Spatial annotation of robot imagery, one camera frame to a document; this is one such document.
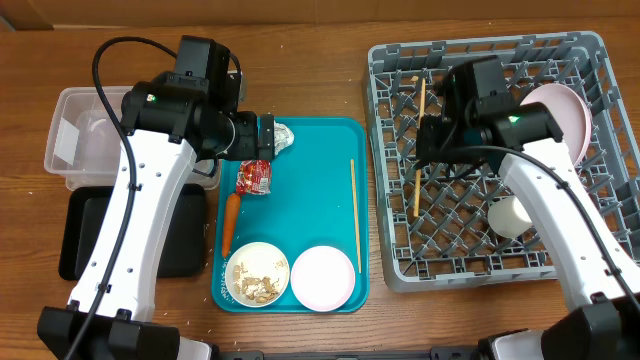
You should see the red snack wrapper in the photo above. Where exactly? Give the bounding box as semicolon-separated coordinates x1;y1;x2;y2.
236;160;272;195

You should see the wooden chopstick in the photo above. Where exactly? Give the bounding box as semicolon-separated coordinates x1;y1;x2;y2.
350;159;362;273
413;78;426;217

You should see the white cup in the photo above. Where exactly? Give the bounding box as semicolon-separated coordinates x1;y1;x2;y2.
487;196;532;238

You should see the large white plate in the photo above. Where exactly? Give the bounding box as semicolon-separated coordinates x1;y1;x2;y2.
521;83;592;167

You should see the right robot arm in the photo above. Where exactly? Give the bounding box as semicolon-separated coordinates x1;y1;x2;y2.
416;56;639;359

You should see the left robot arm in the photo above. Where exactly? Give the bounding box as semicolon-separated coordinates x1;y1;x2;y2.
37;36;275;359

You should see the grey dish rack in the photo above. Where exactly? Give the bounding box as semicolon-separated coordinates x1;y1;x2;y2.
364;31;639;292

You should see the orange carrot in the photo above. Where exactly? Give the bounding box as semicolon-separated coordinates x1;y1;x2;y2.
221;193;242;258

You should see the teal plastic tray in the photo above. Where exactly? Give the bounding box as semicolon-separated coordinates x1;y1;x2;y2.
231;117;370;313

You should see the black plastic tray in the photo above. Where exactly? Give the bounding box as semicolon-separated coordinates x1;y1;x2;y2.
58;184;207;281

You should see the white bowl with peanuts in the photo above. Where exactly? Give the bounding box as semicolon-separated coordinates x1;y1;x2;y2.
224;242;290;308

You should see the clear plastic bin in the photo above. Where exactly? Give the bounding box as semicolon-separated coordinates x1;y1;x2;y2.
44;86;223;191

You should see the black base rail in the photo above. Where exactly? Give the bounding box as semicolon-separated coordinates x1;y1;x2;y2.
214;346;490;360

